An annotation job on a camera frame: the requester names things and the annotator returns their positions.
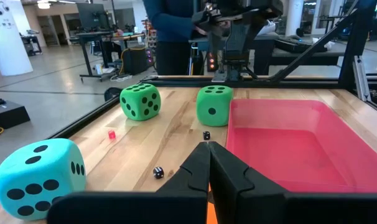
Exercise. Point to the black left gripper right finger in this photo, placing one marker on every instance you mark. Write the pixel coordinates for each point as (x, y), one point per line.
(254, 208)

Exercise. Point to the dark grey desk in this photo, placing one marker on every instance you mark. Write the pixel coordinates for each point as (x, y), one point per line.
(306, 57)

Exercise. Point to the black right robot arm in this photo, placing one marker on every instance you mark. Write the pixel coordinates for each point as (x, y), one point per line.
(238, 37)

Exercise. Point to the black box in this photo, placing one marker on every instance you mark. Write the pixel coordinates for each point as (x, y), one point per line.
(8, 113)

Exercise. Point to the person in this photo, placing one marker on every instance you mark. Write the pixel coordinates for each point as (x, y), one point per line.
(170, 31)

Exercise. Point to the white pillar with eyes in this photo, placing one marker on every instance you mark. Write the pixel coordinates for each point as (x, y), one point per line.
(8, 40)

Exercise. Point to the white crumpled paper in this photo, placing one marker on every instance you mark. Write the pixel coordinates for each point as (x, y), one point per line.
(327, 45)

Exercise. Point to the large cyan foam die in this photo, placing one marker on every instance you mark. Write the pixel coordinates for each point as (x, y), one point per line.
(36, 174)

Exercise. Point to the pink translucent plastic bin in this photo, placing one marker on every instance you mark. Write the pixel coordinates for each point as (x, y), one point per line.
(300, 149)

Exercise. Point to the small black die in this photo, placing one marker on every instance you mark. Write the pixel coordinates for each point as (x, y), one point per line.
(158, 173)
(206, 135)

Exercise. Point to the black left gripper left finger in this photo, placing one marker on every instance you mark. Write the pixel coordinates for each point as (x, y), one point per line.
(176, 205)

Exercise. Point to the small red die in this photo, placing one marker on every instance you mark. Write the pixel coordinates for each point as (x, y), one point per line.
(111, 134)

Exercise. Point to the large green foam die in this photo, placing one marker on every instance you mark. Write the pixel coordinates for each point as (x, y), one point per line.
(214, 101)
(140, 107)

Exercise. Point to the black keyboard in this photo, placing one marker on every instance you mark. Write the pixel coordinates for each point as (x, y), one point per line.
(297, 46)

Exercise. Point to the black monitor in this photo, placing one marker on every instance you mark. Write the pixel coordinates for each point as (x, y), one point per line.
(92, 15)

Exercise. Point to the black standing desk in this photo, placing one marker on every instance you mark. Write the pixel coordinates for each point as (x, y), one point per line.
(92, 35)

